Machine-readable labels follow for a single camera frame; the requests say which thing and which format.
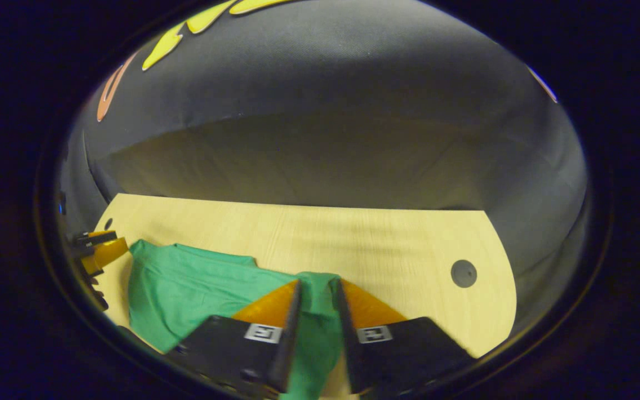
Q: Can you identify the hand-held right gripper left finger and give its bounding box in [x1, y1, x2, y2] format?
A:
[166, 279, 303, 398]

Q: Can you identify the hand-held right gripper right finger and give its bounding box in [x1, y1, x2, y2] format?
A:
[336, 278, 476, 396]

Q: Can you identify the green T-shirt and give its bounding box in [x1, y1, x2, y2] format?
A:
[127, 239, 348, 400]

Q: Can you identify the black backdrop cloth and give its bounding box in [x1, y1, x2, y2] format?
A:
[56, 0, 590, 334]

